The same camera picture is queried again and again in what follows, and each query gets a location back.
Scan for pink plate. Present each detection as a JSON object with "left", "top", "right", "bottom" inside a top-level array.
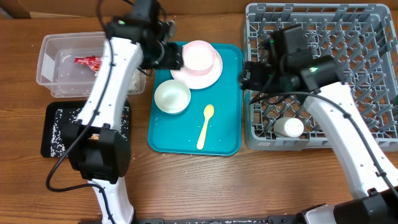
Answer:
[{"left": 170, "top": 50, "right": 223, "bottom": 90}]

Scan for pink bowl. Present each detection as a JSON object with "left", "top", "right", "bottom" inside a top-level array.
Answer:
[{"left": 182, "top": 40, "right": 216, "bottom": 72}]

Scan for pale green bowl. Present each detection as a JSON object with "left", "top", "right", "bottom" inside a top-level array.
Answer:
[{"left": 154, "top": 80, "right": 191, "bottom": 114}]

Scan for pale green cup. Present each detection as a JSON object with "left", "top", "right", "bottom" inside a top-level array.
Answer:
[{"left": 273, "top": 117, "right": 304, "bottom": 138}]

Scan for red foil wrapper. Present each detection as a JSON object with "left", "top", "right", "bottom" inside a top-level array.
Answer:
[{"left": 74, "top": 55, "right": 102, "bottom": 72}]

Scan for brown food scraps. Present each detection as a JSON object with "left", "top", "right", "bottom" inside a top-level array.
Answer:
[{"left": 89, "top": 133, "right": 100, "bottom": 140}]

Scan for white napkin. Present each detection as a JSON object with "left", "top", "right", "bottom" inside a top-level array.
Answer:
[{"left": 129, "top": 70, "right": 140, "bottom": 91}]

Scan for white rice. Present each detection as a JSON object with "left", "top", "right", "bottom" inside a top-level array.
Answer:
[{"left": 49, "top": 106, "right": 130, "bottom": 157}]

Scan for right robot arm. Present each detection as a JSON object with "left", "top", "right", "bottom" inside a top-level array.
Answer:
[{"left": 239, "top": 25, "right": 397, "bottom": 224}]

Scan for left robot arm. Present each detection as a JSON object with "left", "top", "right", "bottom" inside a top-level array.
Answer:
[{"left": 54, "top": 1, "right": 183, "bottom": 223}]

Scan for grey dishwasher rack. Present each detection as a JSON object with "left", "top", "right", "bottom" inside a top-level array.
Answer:
[{"left": 243, "top": 3, "right": 397, "bottom": 152}]

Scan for yellow plastic spoon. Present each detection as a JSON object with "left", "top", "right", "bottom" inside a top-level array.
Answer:
[{"left": 197, "top": 105, "right": 215, "bottom": 150}]

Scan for clear plastic bin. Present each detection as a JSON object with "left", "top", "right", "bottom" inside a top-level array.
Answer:
[{"left": 35, "top": 31, "right": 147, "bottom": 98}]

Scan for black plastic tray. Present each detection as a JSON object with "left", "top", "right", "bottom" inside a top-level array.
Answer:
[{"left": 40, "top": 100, "right": 131, "bottom": 159}]

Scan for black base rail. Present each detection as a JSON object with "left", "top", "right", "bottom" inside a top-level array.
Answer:
[{"left": 132, "top": 215, "right": 305, "bottom": 224}]

